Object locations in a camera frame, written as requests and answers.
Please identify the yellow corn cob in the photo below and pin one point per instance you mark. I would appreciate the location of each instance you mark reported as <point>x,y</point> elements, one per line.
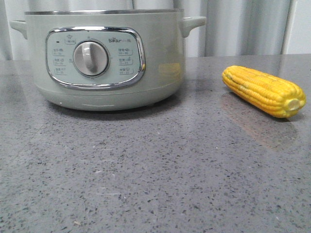
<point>276,96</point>

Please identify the pale green electric cooking pot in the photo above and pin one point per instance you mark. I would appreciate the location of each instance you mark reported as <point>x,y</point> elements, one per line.
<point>107,60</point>

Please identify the white pleated curtain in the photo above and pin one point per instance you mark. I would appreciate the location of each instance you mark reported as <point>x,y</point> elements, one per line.
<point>234,27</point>

